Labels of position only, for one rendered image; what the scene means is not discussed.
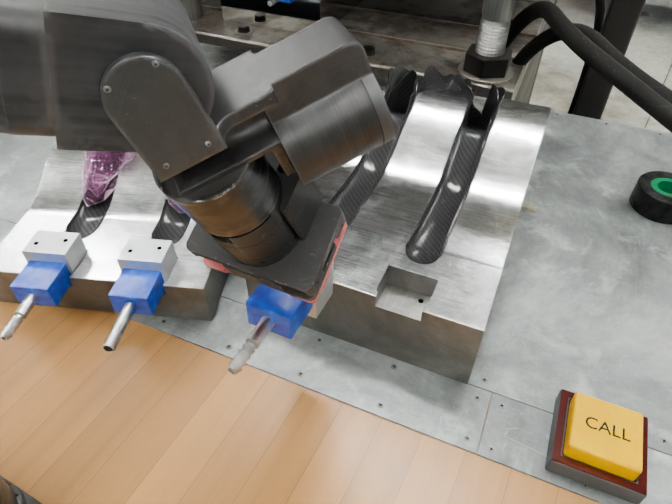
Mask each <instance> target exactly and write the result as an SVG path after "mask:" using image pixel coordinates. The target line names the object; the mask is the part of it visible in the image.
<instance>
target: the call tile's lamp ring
mask: <svg viewBox="0 0 672 504"><path fill-rule="evenodd" d="M574 394H575V393H573V392H570V391H567V390H564V389H562V391H561V398H560V405H559V411H558V418H557V425H556V431H555V438H554V445H553V452H552V458H551V460H554V461H556V462H559V463H562V464H564V465H567V466H570V467H572V468H575V469H578V470H580V471H583V472H585V473H588V474H591V475H593V476H596V477H599V478H601V479H604V480H607V481H609V482H612V483H614V484H617V485H620V486H622V487H625V488H628V489H630V490H633V491H636V492H638V493H641V494H644V495H647V444H648V418H647V417H644V416H643V464H642V473H641V474H640V475H639V476H638V484H636V483H633V482H631V481H628V480H625V479H623V478H620V477H617V476H615V475H612V474H609V473H607V472H604V471H601V470H599V469H596V468H593V467H591V466H588V465H585V464H583V463H580V462H577V461H575V460H572V459H569V458H567V457H564V456H561V448H562V441H563V433H564V426H565V419H566V412H567V404H568V397H569V398H573V396H574Z"/></svg>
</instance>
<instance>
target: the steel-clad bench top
mask: <svg viewBox="0 0 672 504"><path fill-rule="evenodd" d="M55 140H56V137H50V136H24V135H10V134H3V133H0V244H1V242H2V241H3V240H4V239H5V238H6V236H7V235H8V234H9V233H10V232H11V231H12V229H13V228H14V227H15V226H16V225H17V223H18V222H19V221H20V220H21V219H22V218H23V216H24V215H25V214H26V213H27V211H28V210H29V209H30V207H31V205H32V203H33V201H34V199H35V196H36V194H37V191H38V188H39V185H40V182H41V178H42V175H43V172H44V168H45V165H46V162H47V159H48V156H49V153H50V150H51V148H52V146H53V144H54V142H55ZM651 171H664V172H670V173H672V133H667V132H661V131H656V130H651V129H646V128H641V127H636V126H630V125H625V124H620V123H615V122H610V121H604V120H599V119H594V118H589V117H584V116H578V115H573V114H568V113H563V112H558V111H553V110H550V113H549V116H548V120H547V123H546V126H545V130H544V133H543V136H542V140H541V143H540V146H539V150H538V153H537V156H536V160H535V163H534V166H533V170H532V173H531V176H530V180H529V183H528V186H527V190H526V193H525V196H524V201H529V203H532V204H536V205H538V208H537V211H536V213H531V212H522V211H520V213H519V216H518V220H517V223H516V226H515V230H514V233H513V237H512V240H511V243H510V247H509V250H508V253H507V257H506V260H505V264H504V267H503V270H502V274H501V277H500V281H499V284H498V287H497V291H496V294H495V297H494V301H493V304H492V308H491V311H490V314H489V318H488V321H487V324H486V328H485V331H484V334H483V338H482V341H481V344H480V347H479V351H478V354H477V357H476V360H475V363H474V367H473V370H472V373H471V376H470V379H469V383H468V384H465V383H462V382H459V381H456V380H454V379H451V378H448V377H445V376H442V375H439V374H437V373H434V372H431V371H428V370H425V369H423V368H420V367H417V366H414V365H411V364H408V363H406V362H403V361H400V360H397V359H394V358H392V357H389V356H386V355H383V354H380V353H377V352H375V351H372V350H369V349H366V348H363V347H361V346H358V345H355V344H352V343H349V342H346V341H344V340H341V339H338V338H335V337H332V336H329V335H327V334H324V333H321V332H318V331H315V330H313V329H310V328H307V327H304V326H300V327H299V329H298V330H297V332H296V333H295V335H294V336H293V338H292V339H288V338H286V337H283V336H281V335H278V334H276V333H273V332H271V331H270V332H269V334H268V335H267V336H266V338H265V339H264V341H263V342H262V343H261V345H260V346H259V348H258V349H254V350H255V353H253V354H252V355H250V356H251V358H250V359H249V360H247V361H246V363H247V364H246V365H248V366H251V367H253V368H256V369H258V370H261V371H263V372H266V373H268V374H271V375H274V376H276V377H279V378H281V379H284V380H286V381H289V382H291V383H294V384H297V385H299V386H302V387H304V388H307V389H309V390H312V391H314V392H317V393H320V394H322V395H325V396H327V397H330V398H332V399H335V400H337V401H340V402H342V403H345V404H348V405H350V406H353V407H355V408H358V409H360V410H363V411H365V412H368V413H371V414H373V415H376V416H378V417H381V418H383V419H386V420H388V421H391V422H394V423H396V424H399V425H401V426H404V427H406V428H409V429H411V430H414V431H416V432H419V433H422V434H424V435H427V436H429V437H432V438H434V439H437V440H439V441H442V442H445V443H447V444H450V445H452V446H455V447H457V448H460V449H462V450H465V451H468V452H470V453H473V454H476V452H477V455H478V456H480V457H483V458H485V459H488V460H490V461H493V462H496V463H498V464H501V465H503V466H506V467H508V468H511V469H513V470H516V471H519V472H521V473H524V474H526V475H529V476H531V477H534V478H536V479H539V480H542V481H544V482H547V483H549V484H552V485H554V486H557V487H559V488H562V489H564V490H567V491H570V492H572V493H575V494H577V495H580V496H582V497H585V498H587V499H590V500H593V501H595V502H598V503H600V504H633V503H631V502H628V501H626V500H623V499H620V498H618V497H615V496H613V495H610V494H608V493H605V492H602V491H600V490H597V489H595V488H592V487H589V486H587V485H584V484H582V483H579V482H576V481H574V480H571V479H569V478H566V477H563V476H561V475H558V474H556V473H553V472H550V471H548V470H546V469H545V463H546V457H547V450H548V444H549V437H550V431H551V425H552V418H553V412H554V405H555V399H556V397H557V395H558V394H559V392H560V390H561V389H564V390H567V391H570V392H573V393H576V392H579V393H582V394H585V395H588V396H591V397H594V398H597V399H600V400H603V401H606V402H609V403H612V404H615V405H618V406H621V407H624V408H627V409H629V410H632V411H635V412H638V413H641V414H643V416H644V417H647V418H648V466H647V497H646V498H645V499H644V500H643V501H642V502H641V503H640V504H672V224H662V223H658V222H654V221H651V220H649V219H647V218H645V217H643V216H641V215H640V214H638V213H637V212H636V211H635V210H634V209H633V208H632V206H631V205H630V202H629V198H630V195H631V193H632V191H633V189H634V187H635V185H636V183H637V181H638V179H639V177H640V176H641V175H642V174H644V173H647V172H651ZM248 298H249V296H248V290H247V284H246V279H245V278H242V277H239V276H236V275H234V274H232V273H231V272H230V273H229V274H228V277H227V280H226V283H225V285H224V288H223V291H222V294H221V296H220V299H219V302H218V305H217V307H216V310H215V313H214V316H213V318H212V321H207V320H197V319H186V318H175V317H164V316H153V315H142V314H133V315H132V317H131V320H133V321H136V322H138V323H141V324H143V325H146V326H149V327H151V328H154V329H156V330H159V331H161V332H164V333H166V334H169V335H171V336H174V337H177V338H179V339H182V340H184V341H187V342H189V343H192V344H194V345H197V346H200V347H202V348H205V349H207V350H210V351H212V352H215V353H217V354H220V355H223V356H225V357H228V358H230V359H233V358H234V356H235V355H237V354H238V350H239V349H242V345H243V344H244V343H246V339H247V337H248V336H249V335H250V333H251V332H252V330H253V329H254V328H255V325H253V324H250V323H249V322H248V316H247V309H246V301H247V299H248ZM491 393H492V396H491ZM490 397H491V400H490ZM489 401H490V404H489ZM488 405H489V408H488ZM487 409H488V412H487ZM486 413H487V416H486ZM485 417H486V420H485ZM484 421H485V424H484ZM483 424H484V428H483ZM482 428H483V431H482ZM481 432H482V435H481ZM480 436H481V439H480ZM479 440H480V443H479ZM478 444H479V447H478ZM477 448H478V451H477Z"/></svg>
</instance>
